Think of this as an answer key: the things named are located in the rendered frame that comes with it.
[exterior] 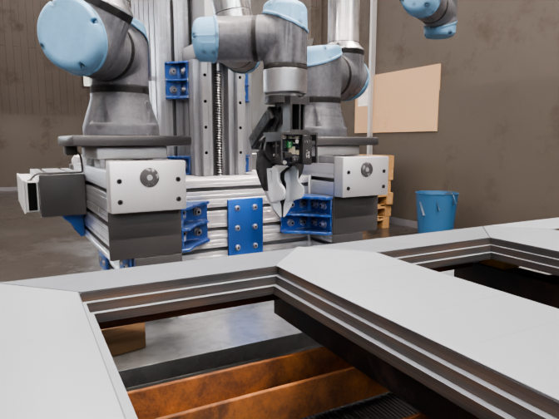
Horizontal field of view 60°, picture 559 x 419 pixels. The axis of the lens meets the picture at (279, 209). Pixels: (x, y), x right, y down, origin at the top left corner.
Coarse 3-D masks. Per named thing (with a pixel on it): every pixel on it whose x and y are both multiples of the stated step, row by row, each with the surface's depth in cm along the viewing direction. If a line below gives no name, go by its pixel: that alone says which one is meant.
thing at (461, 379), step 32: (416, 256) 81; (448, 256) 84; (480, 256) 87; (512, 256) 85; (544, 256) 80; (128, 288) 60; (160, 288) 62; (192, 288) 63; (224, 288) 65; (256, 288) 66; (288, 288) 65; (320, 288) 59; (96, 320) 57; (320, 320) 57; (352, 320) 53; (384, 320) 49; (384, 352) 47; (416, 352) 44; (448, 352) 42; (448, 384) 40; (480, 384) 38; (512, 384) 36; (128, 416) 33; (480, 416) 37; (512, 416) 36; (544, 416) 33
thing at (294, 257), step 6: (294, 252) 77; (300, 252) 77; (306, 252) 77; (312, 252) 77; (318, 252) 77; (324, 252) 77; (330, 252) 77; (336, 252) 77; (342, 252) 77; (348, 252) 77; (354, 252) 77; (360, 252) 77; (366, 252) 77; (288, 258) 73; (294, 258) 73; (300, 258) 73; (306, 258) 73; (312, 258) 73; (318, 258) 73; (324, 258) 73; (276, 264) 69
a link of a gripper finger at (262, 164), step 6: (258, 150) 85; (258, 156) 85; (264, 156) 84; (258, 162) 85; (264, 162) 85; (270, 162) 85; (258, 168) 85; (264, 168) 85; (258, 174) 85; (264, 174) 85; (264, 180) 86; (264, 186) 86
